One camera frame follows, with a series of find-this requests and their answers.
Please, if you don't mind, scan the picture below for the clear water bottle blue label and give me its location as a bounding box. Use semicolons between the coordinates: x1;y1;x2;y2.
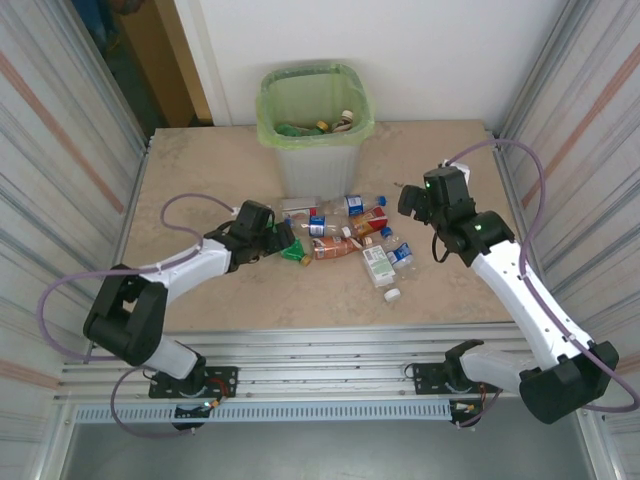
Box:
283;213;346;239
319;193;389;219
380;227;419;281

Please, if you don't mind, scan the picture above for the orange label drink bottle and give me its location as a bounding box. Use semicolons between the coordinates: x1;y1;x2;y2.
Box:
310;235;365;262

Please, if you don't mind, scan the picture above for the red yellow label tea bottle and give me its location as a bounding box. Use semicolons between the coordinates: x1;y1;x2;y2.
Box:
340;207;387;240

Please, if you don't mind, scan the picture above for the white green label bottle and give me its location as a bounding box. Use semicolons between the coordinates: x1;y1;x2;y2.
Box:
360;244;403;304

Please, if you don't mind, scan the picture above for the left arm base wiring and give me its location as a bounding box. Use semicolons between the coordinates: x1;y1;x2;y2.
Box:
172;377;236;431

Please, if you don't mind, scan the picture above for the right arm base wiring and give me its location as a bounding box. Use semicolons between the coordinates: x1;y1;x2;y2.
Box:
449;394;489;431

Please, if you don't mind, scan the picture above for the grey plastic waste bin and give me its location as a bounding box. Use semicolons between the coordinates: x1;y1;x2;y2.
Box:
257;60;376;201

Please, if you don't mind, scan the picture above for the green bin liner bag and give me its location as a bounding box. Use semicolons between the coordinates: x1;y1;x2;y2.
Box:
256;59;377;150

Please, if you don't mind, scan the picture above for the square clear bottle red label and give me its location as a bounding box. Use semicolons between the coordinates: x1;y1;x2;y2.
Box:
279;196;322;221

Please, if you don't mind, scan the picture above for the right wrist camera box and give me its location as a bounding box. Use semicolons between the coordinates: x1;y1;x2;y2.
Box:
438;158;473;185

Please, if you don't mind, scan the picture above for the right gripper black loop cable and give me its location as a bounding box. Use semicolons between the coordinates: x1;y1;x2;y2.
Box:
431;233;451;265

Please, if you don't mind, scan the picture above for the aluminium rail frame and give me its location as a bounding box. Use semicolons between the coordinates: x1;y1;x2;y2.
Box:
53;322;601;407

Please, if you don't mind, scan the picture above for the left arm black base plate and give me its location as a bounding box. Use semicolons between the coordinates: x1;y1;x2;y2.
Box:
148;365;239;400

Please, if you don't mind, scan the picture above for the wooden door frame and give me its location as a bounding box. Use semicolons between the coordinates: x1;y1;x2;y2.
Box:
112;0;214;129

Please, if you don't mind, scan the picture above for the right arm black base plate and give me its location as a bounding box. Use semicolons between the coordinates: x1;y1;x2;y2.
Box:
412;360;454;397

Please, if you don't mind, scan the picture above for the white slotted cable duct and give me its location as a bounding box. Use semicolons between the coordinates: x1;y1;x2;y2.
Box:
73;402;454;424

